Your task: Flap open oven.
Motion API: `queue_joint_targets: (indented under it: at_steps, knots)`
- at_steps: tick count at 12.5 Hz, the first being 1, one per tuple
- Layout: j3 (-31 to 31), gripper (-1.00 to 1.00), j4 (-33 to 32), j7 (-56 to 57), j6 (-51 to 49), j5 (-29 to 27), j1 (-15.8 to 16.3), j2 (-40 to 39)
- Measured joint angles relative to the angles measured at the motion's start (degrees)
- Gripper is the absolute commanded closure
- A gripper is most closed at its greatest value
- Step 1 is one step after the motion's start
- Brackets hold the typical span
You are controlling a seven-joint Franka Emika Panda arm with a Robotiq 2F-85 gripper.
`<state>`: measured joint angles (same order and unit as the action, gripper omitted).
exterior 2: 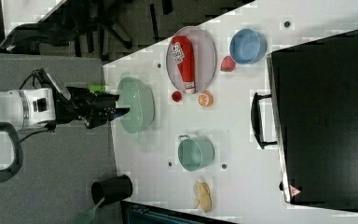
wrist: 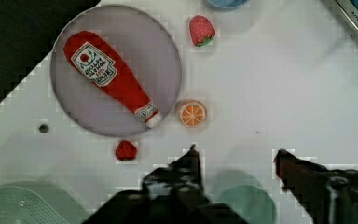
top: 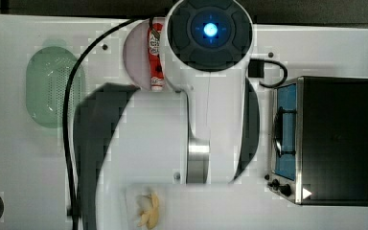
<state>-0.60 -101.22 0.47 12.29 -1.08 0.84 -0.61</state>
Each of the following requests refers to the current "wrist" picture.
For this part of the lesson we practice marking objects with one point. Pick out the blue bowl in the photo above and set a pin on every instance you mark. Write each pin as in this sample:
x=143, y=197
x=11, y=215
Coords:
x=226, y=4

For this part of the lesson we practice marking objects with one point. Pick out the light red toy strawberry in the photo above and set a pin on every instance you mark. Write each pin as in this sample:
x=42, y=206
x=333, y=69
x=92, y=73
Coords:
x=201, y=31

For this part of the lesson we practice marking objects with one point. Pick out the toy orange slice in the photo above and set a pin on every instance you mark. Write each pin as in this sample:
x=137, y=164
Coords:
x=192, y=113

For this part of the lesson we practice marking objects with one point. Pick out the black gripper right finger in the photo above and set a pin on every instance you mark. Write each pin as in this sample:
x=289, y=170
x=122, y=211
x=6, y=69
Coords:
x=330, y=196

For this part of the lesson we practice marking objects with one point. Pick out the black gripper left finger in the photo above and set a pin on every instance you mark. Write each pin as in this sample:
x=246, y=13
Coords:
x=183, y=172

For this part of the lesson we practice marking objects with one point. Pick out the red plush ketchup bottle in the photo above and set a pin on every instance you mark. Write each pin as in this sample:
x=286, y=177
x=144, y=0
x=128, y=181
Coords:
x=102, y=66

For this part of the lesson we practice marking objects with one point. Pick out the green cup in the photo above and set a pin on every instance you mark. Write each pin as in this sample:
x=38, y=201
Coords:
x=251, y=203

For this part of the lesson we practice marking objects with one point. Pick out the green perforated colander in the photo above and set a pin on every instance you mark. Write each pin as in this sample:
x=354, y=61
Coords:
x=38, y=202

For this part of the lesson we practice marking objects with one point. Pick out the grey round plate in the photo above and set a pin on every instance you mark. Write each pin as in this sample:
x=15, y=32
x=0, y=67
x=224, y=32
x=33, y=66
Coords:
x=147, y=49

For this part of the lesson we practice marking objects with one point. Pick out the dark red toy strawberry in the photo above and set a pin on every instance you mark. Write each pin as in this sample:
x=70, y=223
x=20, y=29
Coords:
x=126, y=151

